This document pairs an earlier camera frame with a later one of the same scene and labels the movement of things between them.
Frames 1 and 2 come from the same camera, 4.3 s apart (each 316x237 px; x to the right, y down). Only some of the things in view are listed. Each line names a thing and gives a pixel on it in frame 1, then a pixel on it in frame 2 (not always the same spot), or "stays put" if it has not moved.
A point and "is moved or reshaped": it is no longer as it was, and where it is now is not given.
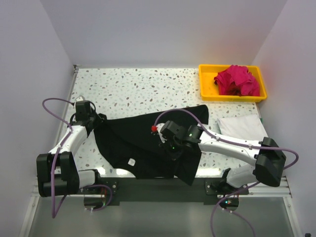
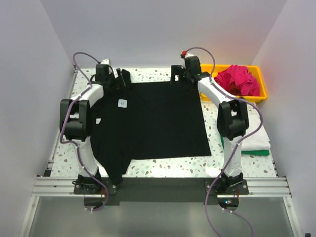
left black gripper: [98, 119] -> [118, 82]
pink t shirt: [237, 80] stays put
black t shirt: [131, 142] is moved or reshaped
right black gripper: [164, 143] -> [177, 70]
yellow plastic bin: [210, 91] stays put
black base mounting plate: [137, 190] stays put
